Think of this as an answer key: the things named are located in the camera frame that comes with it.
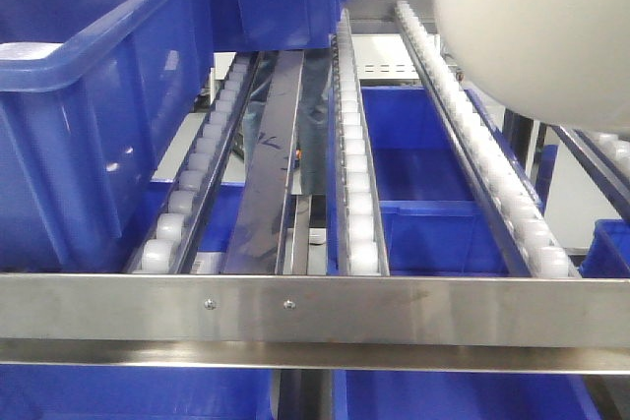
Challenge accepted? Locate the white trash can bin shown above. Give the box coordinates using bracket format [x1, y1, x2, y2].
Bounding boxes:
[434, 0, 629, 134]

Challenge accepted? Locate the blue bin lower shelf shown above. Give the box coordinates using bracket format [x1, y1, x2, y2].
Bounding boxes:
[362, 87, 530, 276]

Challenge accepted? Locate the blue bin with foam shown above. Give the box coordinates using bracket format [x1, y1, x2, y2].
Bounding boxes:
[1, 0, 213, 271]

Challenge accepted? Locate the white roller track middle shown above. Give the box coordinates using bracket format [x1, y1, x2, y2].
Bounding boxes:
[329, 10, 390, 276]

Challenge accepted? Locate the white roller track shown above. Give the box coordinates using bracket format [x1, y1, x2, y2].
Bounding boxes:
[329, 10, 390, 276]
[125, 52, 261, 274]
[395, 1, 580, 279]

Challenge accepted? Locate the white roller track left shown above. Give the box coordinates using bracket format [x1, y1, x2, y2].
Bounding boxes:
[125, 52, 261, 274]

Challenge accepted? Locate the white roller track right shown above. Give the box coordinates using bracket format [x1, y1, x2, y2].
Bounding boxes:
[395, 1, 580, 279]

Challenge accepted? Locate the steel front shelf rail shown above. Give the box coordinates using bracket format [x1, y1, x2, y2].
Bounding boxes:
[1, 273, 629, 375]

